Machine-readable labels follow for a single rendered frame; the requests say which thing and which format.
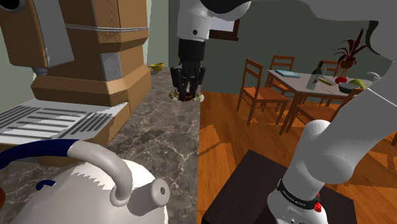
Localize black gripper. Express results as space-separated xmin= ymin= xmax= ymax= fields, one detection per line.
xmin=171 ymin=38 xmax=207 ymax=102

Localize white plate with beige food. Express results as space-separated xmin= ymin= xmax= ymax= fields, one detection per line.
xmin=168 ymin=88 xmax=205 ymax=103

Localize wooden dining chair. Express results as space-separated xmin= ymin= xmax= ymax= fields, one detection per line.
xmin=235 ymin=57 xmax=291 ymax=126
xmin=265 ymin=55 xmax=296 ymax=95
xmin=316 ymin=59 xmax=342 ymax=78
xmin=278 ymin=87 xmax=366 ymax=136

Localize brown and grey coffee machine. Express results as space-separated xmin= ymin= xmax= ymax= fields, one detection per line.
xmin=0 ymin=0 xmax=153 ymax=167

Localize white dining table wooden legs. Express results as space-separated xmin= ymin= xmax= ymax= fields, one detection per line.
xmin=267 ymin=60 xmax=382 ymax=136

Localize dark robot stand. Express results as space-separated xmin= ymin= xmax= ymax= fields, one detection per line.
xmin=200 ymin=149 xmax=358 ymax=224

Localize red potted plant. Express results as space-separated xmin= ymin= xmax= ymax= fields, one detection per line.
xmin=333 ymin=28 xmax=369 ymax=70

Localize dark framed wall picture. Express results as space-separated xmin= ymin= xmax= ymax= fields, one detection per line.
xmin=209 ymin=18 xmax=241 ymax=42

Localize white kettle with blue handle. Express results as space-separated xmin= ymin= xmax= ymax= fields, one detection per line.
xmin=0 ymin=138 xmax=171 ymax=224

